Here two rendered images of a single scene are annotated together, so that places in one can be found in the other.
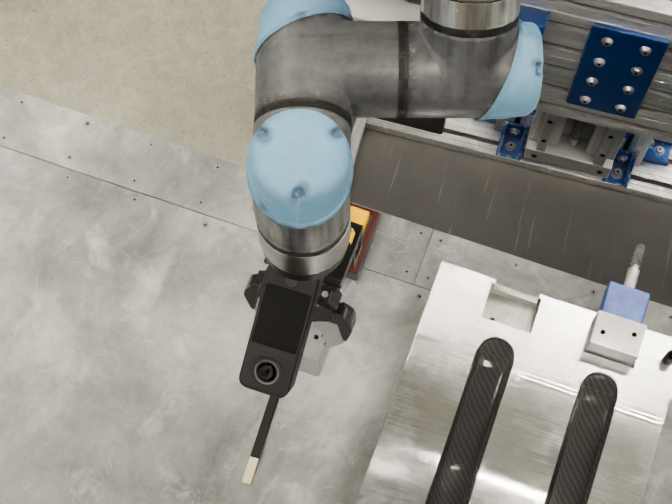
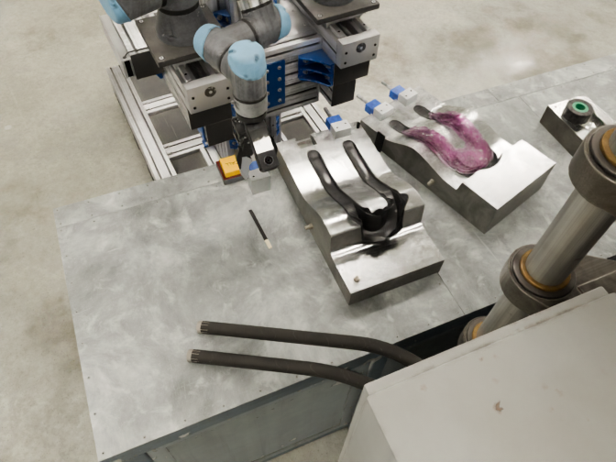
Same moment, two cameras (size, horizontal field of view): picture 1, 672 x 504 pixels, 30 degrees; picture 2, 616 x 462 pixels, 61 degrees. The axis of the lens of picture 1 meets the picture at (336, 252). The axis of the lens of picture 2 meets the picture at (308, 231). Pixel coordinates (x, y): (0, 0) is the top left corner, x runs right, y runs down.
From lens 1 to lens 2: 0.68 m
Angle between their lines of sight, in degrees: 25
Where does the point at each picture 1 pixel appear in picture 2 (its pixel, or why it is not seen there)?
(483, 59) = (271, 12)
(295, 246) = (258, 93)
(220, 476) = (260, 252)
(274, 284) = (251, 130)
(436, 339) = (293, 161)
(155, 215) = (169, 202)
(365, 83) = (244, 37)
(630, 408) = (360, 143)
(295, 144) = (244, 48)
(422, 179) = not seen: hidden behind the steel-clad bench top
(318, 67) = (227, 38)
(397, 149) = not seen: hidden behind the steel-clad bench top
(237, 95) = not seen: hidden behind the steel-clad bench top
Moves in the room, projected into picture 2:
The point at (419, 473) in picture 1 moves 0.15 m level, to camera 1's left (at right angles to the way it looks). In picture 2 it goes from (322, 194) to (279, 225)
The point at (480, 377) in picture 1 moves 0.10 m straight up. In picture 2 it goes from (314, 163) to (315, 137)
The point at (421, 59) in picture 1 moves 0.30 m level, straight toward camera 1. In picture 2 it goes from (254, 22) to (337, 99)
